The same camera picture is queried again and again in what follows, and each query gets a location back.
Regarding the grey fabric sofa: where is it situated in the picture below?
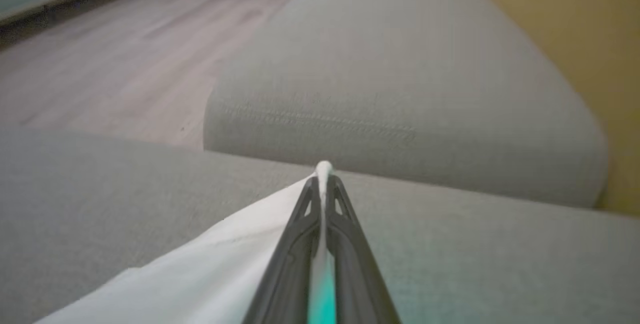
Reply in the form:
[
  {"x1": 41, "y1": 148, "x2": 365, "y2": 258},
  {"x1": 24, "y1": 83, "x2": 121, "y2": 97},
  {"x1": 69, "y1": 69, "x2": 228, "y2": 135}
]
[{"x1": 0, "y1": 0, "x2": 640, "y2": 324}]

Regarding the red and white garment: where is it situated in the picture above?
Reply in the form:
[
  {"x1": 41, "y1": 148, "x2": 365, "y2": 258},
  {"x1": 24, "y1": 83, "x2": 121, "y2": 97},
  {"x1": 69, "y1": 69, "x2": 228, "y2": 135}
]
[{"x1": 34, "y1": 160, "x2": 337, "y2": 324}]

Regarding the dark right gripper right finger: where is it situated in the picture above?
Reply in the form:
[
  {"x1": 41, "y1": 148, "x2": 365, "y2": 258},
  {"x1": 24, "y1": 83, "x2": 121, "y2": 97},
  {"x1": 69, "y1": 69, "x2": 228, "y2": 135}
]
[{"x1": 325, "y1": 174, "x2": 402, "y2": 324}]

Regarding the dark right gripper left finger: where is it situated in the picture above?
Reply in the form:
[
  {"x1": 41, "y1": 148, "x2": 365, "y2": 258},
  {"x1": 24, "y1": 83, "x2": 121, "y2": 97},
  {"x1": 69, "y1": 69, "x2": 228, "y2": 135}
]
[{"x1": 242, "y1": 175, "x2": 327, "y2": 324}]

